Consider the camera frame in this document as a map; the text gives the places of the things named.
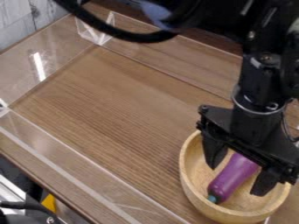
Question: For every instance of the brown wooden bowl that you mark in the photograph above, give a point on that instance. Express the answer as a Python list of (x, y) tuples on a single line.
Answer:
[(244, 208)]

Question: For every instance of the yellow black device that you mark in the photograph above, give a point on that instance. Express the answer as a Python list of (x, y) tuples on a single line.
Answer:
[(50, 211)]

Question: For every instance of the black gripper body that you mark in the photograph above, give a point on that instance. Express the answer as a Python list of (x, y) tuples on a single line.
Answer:
[(256, 130)]

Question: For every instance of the purple toy eggplant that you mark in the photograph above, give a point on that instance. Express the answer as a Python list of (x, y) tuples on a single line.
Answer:
[(238, 170)]

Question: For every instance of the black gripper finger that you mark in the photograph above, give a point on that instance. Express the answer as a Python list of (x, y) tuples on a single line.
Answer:
[(266, 182), (216, 149)]

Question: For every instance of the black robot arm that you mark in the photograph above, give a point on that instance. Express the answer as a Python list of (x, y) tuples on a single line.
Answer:
[(265, 25)]

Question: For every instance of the clear acrylic corner bracket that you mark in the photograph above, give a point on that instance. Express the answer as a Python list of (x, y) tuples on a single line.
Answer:
[(93, 35)]

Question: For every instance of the clear acrylic tray wall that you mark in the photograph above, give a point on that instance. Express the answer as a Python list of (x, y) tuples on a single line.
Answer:
[(82, 183)]

